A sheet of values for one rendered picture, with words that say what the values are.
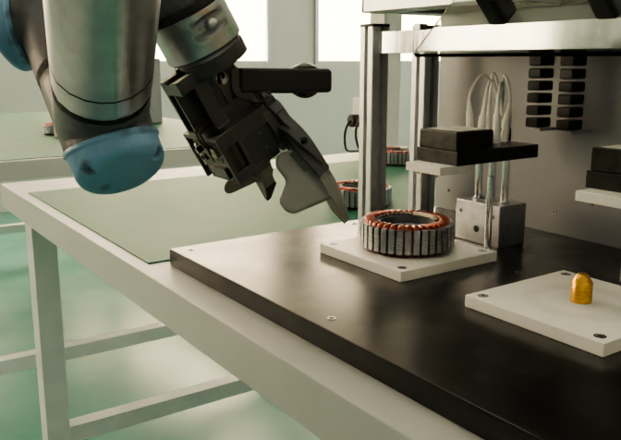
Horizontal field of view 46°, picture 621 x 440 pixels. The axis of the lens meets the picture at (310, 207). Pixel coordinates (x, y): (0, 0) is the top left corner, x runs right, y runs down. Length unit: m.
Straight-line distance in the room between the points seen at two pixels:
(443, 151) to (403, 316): 0.27
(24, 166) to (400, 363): 1.57
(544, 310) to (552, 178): 0.38
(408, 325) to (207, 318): 0.22
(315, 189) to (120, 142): 0.22
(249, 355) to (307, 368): 0.09
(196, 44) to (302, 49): 5.50
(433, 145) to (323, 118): 5.42
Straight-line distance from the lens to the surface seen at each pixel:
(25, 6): 0.67
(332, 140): 6.37
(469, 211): 0.97
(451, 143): 0.87
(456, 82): 1.15
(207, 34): 0.67
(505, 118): 0.95
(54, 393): 1.72
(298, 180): 0.70
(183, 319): 0.82
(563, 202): 1.04
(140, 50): 0.51
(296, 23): 6.13
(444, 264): 0.82
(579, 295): 0.72
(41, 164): 2.04
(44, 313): 1.66
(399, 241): 0.82
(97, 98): 0.54
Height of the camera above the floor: 1.00
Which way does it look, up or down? 11 degrees down
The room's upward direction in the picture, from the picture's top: straight up
